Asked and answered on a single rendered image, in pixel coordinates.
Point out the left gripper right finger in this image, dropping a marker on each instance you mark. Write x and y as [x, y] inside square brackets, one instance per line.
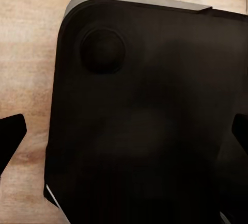
[240, 130]

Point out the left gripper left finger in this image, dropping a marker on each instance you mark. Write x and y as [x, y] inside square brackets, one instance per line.
[12, 131]

